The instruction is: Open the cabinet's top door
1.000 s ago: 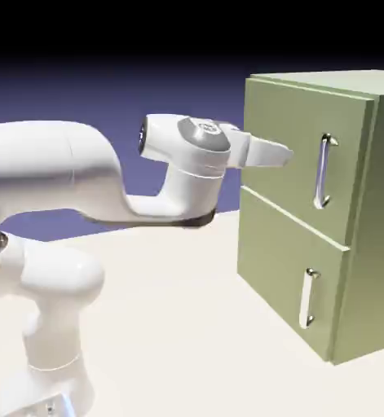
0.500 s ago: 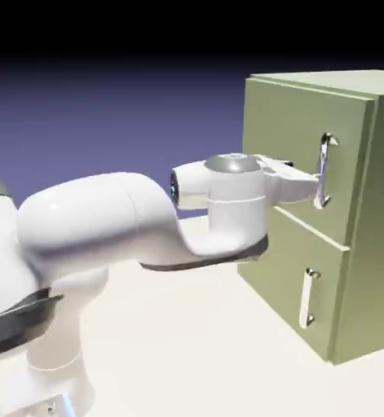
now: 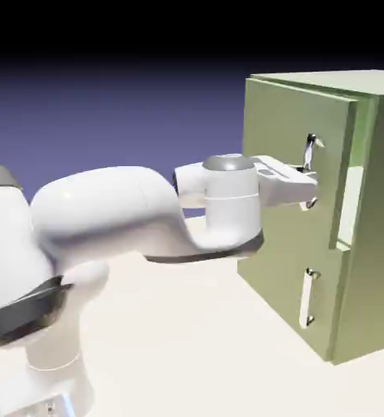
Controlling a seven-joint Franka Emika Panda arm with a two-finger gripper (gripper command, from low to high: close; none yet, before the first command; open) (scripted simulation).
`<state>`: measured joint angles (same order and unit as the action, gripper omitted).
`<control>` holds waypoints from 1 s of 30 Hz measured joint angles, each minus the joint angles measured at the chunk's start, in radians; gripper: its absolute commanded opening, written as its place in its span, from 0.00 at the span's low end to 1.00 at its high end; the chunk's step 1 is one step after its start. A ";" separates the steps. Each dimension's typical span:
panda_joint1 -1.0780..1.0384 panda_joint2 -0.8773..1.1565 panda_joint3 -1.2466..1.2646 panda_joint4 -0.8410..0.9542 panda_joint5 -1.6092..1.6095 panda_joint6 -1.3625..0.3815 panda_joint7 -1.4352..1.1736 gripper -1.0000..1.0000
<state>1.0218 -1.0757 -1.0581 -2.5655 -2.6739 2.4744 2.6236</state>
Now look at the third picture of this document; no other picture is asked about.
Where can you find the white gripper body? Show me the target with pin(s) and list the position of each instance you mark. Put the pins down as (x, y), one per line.
(286, 185)

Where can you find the tall green cabinet door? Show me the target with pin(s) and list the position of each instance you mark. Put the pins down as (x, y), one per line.
(289, 123)

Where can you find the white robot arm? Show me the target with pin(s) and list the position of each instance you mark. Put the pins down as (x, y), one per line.
(120, 208)

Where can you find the green cabinet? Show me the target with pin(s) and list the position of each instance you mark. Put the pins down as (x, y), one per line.
(371, 228)

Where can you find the short green cabinet door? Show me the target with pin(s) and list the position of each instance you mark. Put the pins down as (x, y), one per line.
(286, 293)

